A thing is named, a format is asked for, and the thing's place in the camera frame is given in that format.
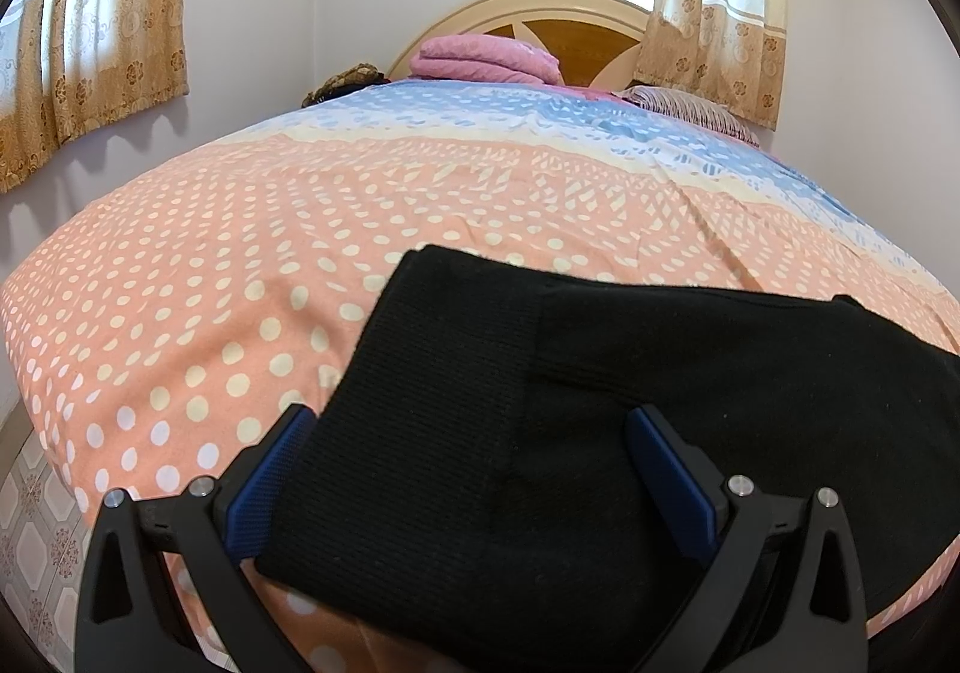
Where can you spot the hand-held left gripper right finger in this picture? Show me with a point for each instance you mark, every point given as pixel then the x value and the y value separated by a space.
pixel 667 485

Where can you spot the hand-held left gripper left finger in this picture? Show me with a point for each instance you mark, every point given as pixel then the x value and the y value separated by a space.
pixel 262 485

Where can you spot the black pants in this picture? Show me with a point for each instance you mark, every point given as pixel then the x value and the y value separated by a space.
pixel 600 373

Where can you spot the polka dot bedsheet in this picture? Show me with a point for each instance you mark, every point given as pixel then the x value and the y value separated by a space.
pixel 300 230

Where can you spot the striped pillow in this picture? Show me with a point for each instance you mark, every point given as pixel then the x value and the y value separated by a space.
pixel 690 107

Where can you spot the brown patterned cloth bundle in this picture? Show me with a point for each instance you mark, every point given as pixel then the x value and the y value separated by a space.
pixel 337 84

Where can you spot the beige floral curtain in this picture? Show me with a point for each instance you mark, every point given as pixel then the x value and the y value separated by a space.
pixel 712 43
pixel 112 43

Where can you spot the wooden bed headboard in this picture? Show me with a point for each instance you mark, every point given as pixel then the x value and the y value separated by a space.
pixel 585 43

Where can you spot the folded pink blanket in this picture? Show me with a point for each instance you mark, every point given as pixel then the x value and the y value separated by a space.
pixel 480 54

